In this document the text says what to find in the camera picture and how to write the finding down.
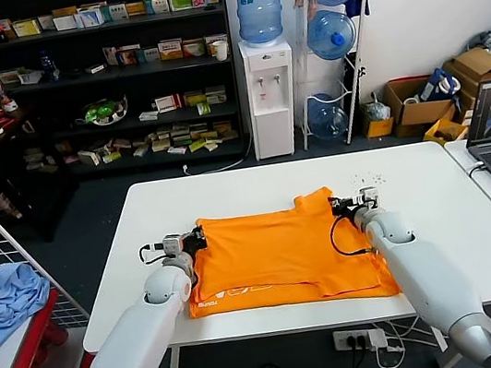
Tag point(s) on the red white medicine box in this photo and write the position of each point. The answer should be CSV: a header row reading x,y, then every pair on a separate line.
x,y
167,104
130,57

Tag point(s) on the white jug rack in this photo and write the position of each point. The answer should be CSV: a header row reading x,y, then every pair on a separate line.
x,y
353,96

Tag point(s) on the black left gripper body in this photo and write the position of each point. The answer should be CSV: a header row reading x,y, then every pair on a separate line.
x,y
195,241

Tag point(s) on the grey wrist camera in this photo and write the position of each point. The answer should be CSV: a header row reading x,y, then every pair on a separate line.
x,y
367,196
172,244

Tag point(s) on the large brown cardboard box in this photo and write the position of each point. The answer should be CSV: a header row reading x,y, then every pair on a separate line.
x,y
474,64

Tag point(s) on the blue water jug with label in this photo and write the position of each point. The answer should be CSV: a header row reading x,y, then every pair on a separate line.
x,y
259,8

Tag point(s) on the orange white medicine box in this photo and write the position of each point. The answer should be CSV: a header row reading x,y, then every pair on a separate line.
x,y
171,52

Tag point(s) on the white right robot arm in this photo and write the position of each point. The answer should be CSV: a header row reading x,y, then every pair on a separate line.
x,y
429,281

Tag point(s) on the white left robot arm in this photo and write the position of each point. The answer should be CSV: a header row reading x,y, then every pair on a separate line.
x,y
136,346

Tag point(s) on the clear plastic bag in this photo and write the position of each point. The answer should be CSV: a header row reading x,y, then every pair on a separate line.
x,y
376,112

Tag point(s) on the bowl with green packets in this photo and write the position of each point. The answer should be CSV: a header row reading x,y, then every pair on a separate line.
x,y
101,113

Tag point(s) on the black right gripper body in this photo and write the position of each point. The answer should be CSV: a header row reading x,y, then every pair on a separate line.
x,y
345,206

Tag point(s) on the white water dispenser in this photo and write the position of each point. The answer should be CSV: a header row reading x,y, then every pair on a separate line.
x,y
270,119

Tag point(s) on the yellow white medicine box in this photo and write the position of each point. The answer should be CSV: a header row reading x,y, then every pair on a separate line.
x,y
27,28

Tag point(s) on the blue white bag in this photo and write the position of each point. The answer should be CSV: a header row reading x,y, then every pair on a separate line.
x,y
438,86

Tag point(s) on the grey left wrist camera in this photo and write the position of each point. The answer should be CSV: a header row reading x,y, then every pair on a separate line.
x,y
172,244

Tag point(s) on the orange t-shirt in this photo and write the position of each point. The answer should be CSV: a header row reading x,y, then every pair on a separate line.
x,y
280,258

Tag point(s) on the light blue crumpled cloth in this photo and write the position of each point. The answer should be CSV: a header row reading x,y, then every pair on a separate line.
x,y
7,301

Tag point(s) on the dark wooden table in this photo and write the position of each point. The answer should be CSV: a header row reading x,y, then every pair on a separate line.
x,y
39,179

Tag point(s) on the white paper cup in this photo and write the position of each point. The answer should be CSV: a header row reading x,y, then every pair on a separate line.
x,y
220,51

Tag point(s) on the flat yellow cardboard box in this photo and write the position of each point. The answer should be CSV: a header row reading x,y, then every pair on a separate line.
x,y
445,131

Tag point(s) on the blue white medicine box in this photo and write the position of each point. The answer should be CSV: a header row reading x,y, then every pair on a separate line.
x,y
90,18

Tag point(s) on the open brown cardboard box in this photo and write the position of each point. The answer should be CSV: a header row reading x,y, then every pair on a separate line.
x,y
422,118

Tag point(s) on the dark blue hanging cloth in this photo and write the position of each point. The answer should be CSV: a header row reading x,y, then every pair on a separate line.
x,y
355,4

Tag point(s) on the green white medicine box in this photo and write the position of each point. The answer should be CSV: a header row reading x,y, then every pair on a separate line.
x,y
156,5

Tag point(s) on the black shelving unit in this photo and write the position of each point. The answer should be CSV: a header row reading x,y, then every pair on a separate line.
x,y
108,27

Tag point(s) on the blue plastic bottle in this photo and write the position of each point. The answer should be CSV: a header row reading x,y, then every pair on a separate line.
x,y
49,68

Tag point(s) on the pink labelled bottle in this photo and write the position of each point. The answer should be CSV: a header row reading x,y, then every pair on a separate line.
x,y
4,98

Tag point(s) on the small yellow cardboard box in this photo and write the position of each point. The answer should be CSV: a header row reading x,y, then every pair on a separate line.
x,y
379,129

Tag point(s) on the small flat white box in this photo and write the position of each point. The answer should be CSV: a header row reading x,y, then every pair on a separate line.
x,y
95,69

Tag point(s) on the white power strip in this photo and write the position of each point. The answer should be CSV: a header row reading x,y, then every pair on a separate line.
x,y
345,342

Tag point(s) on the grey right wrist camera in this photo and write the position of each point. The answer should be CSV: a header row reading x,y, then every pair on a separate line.
x,y
367,196

